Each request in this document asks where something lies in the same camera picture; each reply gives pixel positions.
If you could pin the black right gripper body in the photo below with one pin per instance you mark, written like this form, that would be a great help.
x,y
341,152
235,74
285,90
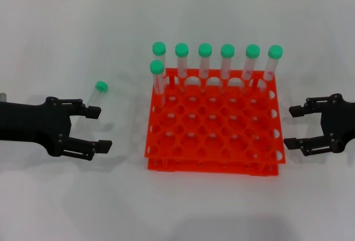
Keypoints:
x,y
338,121

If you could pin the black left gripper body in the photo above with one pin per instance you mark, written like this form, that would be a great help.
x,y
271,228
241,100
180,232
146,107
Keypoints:
x,y
27,121

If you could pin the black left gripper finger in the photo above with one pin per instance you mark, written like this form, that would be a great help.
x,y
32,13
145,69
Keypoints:
x,y
94,112
104,146

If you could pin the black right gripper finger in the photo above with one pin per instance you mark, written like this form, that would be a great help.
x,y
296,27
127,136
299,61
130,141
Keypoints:
x,y
298,111
294,143

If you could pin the clear test tube green cap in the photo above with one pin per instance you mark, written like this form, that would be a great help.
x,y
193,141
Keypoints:
x,y
205,50
253,50
275,52
101,86
159,48
181,50
156,67
227,50

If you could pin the orange plastic test tube rack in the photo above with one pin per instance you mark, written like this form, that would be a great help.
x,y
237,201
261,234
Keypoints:
x,y
213,141

